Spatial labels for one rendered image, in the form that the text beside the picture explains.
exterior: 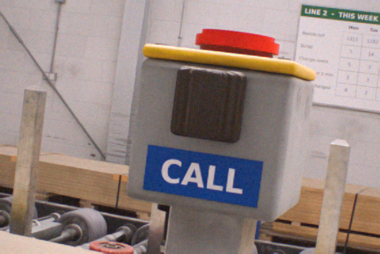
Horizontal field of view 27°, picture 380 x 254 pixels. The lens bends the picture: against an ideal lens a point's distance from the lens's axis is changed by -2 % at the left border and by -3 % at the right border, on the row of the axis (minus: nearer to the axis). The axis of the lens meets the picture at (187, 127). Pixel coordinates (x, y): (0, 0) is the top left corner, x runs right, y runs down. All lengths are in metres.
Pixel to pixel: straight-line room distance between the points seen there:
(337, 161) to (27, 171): 0.62
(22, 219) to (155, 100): 1.31
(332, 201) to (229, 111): 1.13
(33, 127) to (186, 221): 1.26
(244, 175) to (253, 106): 0.03
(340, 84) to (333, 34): 0.47
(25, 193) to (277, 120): 1.32
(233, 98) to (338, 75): 7.20
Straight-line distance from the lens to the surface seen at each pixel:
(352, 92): 7.52
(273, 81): 0.34
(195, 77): 0.34
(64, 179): 6.88
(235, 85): 0.34
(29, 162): 1.63
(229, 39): 0.36
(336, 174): 1.45
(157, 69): 0.35
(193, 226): 0.37
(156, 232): 1.54
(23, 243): 1.40
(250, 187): 0.34
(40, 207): 2.22
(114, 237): 1.99
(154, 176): 0.35
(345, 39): 7.55
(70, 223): 2.03
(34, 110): 1.62
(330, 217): 1.46
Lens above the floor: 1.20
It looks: 3 degrees down
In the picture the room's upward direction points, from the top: 7 degrees clockwise
